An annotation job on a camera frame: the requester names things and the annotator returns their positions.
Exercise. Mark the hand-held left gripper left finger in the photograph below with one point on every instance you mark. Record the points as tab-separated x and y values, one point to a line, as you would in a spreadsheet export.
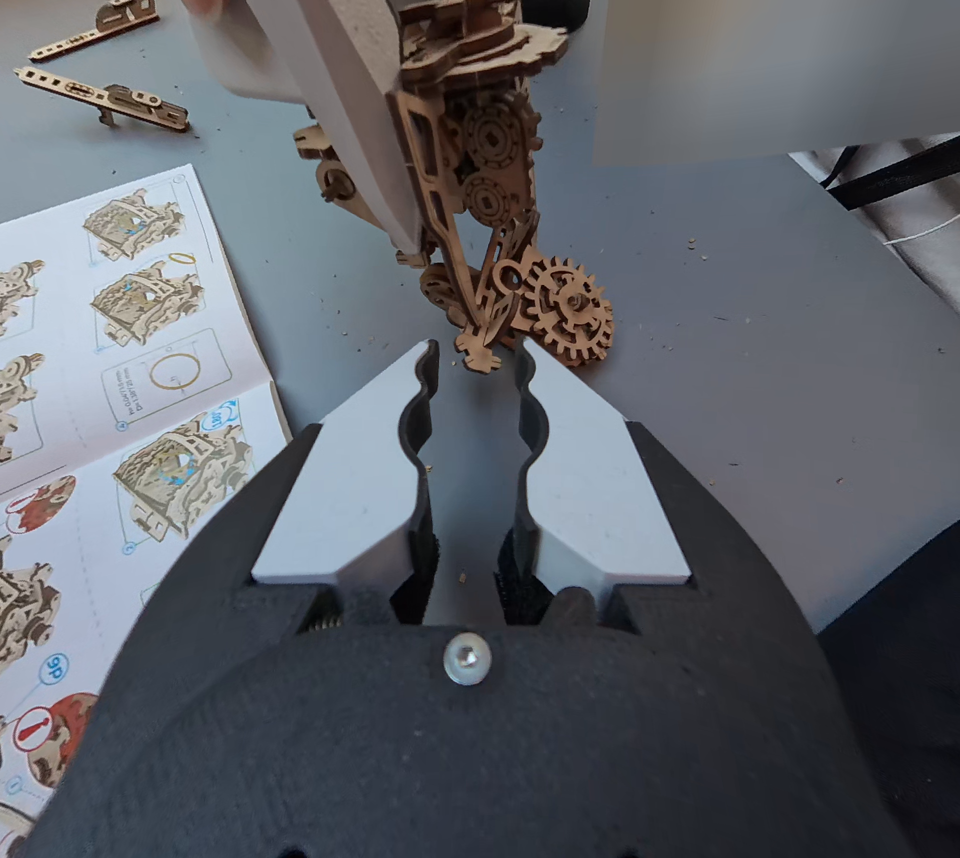
345	498

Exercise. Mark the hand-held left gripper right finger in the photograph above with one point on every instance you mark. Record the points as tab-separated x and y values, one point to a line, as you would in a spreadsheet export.
600	498

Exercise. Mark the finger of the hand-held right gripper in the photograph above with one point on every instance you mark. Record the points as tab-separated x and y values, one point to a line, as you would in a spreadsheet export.
337	48

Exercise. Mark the wooden mechanical model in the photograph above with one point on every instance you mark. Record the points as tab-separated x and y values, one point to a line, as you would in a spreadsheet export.
480	123

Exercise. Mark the wooden gear assembly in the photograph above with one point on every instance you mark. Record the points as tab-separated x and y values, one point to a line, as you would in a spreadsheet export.
570	307

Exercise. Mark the wooden slotted part strip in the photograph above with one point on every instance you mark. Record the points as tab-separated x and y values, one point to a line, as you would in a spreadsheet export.
112	97
124	15

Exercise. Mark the white instruction booklet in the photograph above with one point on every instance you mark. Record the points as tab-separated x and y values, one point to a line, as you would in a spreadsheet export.
112	386

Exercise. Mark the person's dark pants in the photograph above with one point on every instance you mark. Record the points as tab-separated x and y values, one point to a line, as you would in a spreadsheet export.
900	685

